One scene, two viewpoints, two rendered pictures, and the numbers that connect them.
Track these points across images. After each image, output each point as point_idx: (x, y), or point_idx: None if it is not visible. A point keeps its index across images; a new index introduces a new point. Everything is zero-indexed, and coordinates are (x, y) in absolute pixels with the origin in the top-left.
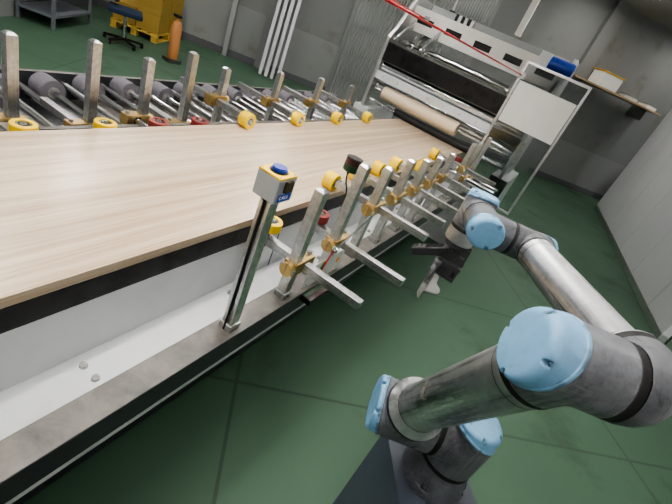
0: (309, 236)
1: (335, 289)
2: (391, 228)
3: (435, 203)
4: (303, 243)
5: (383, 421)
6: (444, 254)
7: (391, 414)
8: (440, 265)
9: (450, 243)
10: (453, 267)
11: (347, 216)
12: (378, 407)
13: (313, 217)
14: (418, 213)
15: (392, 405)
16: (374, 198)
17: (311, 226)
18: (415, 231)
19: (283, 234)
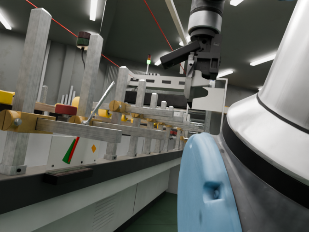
0: (35, 70)
1: (81, 129)
2: (145, 153)
3: (171, 122)
4: (27, 78)
5: (255, 224)
6: (196, 47)
7: (276, 156)
8: (197, 62)
9: (197, 31)
10: (212, 54)
11: (90, 86)
12: (214, 176)
13: (34, 40)
14: (160, 118)
15: (258, 132)
16: (118, 95)
17: (33, 52)
18: (162, 111)
19: (30, 138)
